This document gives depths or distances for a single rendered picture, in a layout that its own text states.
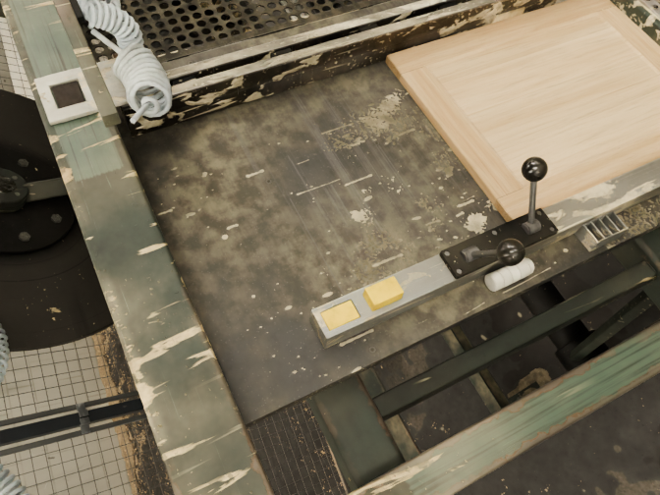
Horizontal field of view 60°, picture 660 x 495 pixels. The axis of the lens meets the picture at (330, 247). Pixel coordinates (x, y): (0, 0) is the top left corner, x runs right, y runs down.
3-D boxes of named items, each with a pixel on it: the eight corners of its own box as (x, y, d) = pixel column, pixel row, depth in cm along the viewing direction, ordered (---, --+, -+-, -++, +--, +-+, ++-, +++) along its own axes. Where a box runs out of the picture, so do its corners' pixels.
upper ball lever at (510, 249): (479, 261, 89) (534, 259, 76) (460, 270, 88) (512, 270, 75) (471, 239, 89) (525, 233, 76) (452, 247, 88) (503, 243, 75)
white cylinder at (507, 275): (492, 295, 90) (531, 276, 92) (498, 287, 87) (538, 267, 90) (481, 280, 91) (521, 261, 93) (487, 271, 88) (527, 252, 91)
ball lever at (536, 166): (548, 234, 91) (554, 157, 83) (529, 242, 89) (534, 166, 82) (531, 224, 94) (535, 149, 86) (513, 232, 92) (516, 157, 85)
